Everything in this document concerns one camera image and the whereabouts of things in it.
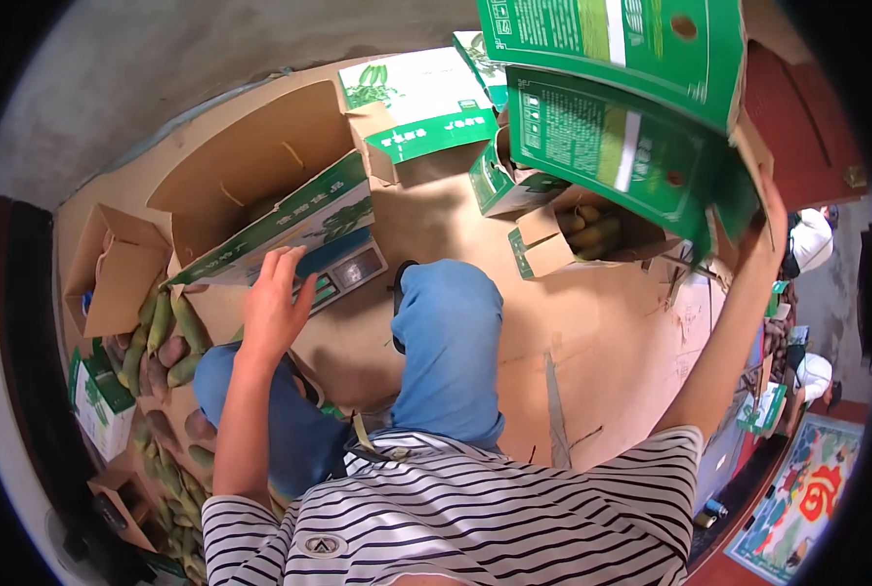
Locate person's left hand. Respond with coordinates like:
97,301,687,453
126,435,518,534
238,245,320,361

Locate person's right hand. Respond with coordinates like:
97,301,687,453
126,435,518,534
758,172,790,251

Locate person's left thumb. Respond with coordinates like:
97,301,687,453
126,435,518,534
294,274,320,323

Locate person's left fingers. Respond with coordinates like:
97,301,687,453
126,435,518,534
249,248,291,294

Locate green printed carton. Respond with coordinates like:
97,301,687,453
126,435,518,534
476,0,814,136
505,66,777,257

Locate grey digital scale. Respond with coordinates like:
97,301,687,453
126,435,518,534
290,236,390,316

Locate large open green white carton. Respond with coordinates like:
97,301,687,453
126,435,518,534
146,79,400,288

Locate pile of corn cobs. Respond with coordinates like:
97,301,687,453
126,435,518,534
103,277,219,586

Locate plain brown open box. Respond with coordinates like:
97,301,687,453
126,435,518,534
62,204,173,339

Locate person's legs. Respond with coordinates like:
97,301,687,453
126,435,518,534
193,258,506,506

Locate flat green white carton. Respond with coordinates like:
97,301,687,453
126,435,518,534
337,47,499,164

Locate upright green white carton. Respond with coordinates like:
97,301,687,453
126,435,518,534
68,344,138,462

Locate open carton with corn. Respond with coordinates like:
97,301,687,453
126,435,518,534
508,183,685,281

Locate green carton with vegetable print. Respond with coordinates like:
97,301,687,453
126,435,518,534
452,31,510,111

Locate small brown cardboard box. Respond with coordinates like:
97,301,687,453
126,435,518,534
88,469,160,554

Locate person's body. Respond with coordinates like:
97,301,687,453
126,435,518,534
202,425,704,586

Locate corn cobs in carton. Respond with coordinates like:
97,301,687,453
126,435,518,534
557,205,623,261

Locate brown cardboard floor sheet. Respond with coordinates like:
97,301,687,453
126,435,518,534
54,55,736,473

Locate green white cartons stack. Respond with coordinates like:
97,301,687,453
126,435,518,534
736,382,789,438

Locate red door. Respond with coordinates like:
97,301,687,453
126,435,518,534
742,40,869,213

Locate colourful patterned floor mat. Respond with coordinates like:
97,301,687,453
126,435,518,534
725,414,866,586

